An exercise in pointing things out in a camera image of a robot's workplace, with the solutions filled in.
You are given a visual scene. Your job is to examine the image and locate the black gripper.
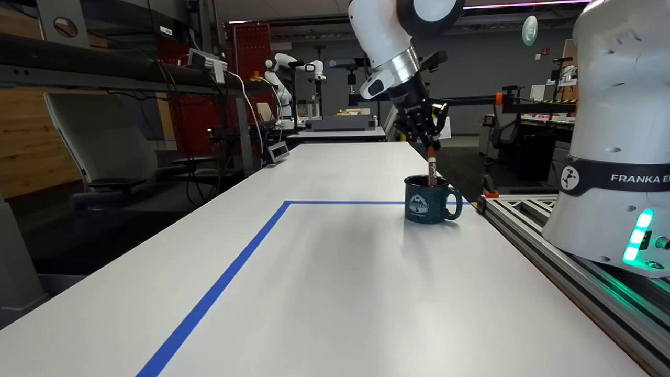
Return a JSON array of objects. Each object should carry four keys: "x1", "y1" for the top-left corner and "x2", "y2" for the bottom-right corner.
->
[{"x1": 392, "y1": 81, "x2": 451, "y2": 157}]

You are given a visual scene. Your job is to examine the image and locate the white marker with orange cap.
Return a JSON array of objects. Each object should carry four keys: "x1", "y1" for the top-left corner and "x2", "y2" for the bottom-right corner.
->
[{"x1": 428, "y1": 144, "x2": 440, "y2": 188}]

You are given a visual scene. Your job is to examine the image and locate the dark teal enamel mug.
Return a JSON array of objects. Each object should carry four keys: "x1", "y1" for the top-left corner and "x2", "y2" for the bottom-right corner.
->
[{"x1": 403, "y1": 174, "x2": 464, "y2": 226}]

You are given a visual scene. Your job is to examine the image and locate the black bar with orange clamps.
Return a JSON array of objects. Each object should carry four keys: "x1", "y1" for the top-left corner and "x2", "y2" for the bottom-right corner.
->
[{"x1": 438, "y1": 81, "x2": 582, "y2": 118}]

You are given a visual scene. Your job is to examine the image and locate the white oval lamp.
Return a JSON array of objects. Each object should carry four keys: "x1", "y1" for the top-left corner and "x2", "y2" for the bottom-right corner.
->
[{"x1": 522, "y1": 15, "x2": 541, "y2": 48}]

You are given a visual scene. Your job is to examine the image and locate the small black table device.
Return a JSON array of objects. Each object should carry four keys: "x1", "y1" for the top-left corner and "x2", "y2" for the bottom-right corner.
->
[{"x1": 263, "y1": 140, "x2": 291, "y2": 165}]

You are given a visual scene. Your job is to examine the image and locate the red cabinet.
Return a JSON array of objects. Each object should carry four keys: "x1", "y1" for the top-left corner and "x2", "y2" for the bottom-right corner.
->
[{"x1": 225, "y1": 18, "x2": 273, "y2": 83}]

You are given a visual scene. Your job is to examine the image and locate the white power box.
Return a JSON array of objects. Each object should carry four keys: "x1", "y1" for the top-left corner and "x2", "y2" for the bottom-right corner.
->
[{"x1": 187, "y1": 48, "x2": 231, "y2": 86}]

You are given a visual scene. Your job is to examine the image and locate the blue tape line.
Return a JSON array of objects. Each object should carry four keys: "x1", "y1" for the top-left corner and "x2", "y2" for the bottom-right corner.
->
[{"x1": 135, "y1": 200, "x2": 472, "y2": 377}]

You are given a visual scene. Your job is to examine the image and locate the grey plastic chair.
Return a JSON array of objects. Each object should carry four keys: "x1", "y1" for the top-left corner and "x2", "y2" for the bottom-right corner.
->
[{"x1": 41, "y1": 92, "x2": 161, "y2": 194}]

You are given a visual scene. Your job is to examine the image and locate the black shelf beam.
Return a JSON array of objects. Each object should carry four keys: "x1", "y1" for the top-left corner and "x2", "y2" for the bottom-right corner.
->
[{"x1": 0, "y1": 32, "x2": 229, "y2": 98}]

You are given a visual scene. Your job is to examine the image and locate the wooden board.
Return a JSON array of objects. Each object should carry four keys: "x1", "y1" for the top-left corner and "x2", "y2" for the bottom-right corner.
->
[{"x1": 0, "y1": 87, "x2": 84, "y2": 200}]

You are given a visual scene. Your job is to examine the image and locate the aluminium rail frame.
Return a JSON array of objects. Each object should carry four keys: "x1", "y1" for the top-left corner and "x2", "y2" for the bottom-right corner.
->
[{"x1": 475, "y1": 192, "x2": 670, "y2": 377}]

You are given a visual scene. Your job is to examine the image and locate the thin white cable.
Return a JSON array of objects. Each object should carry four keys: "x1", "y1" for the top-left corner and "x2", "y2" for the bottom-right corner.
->
[{"x1": 225, "y1": 70, "x2": 270, "y2": 159}]

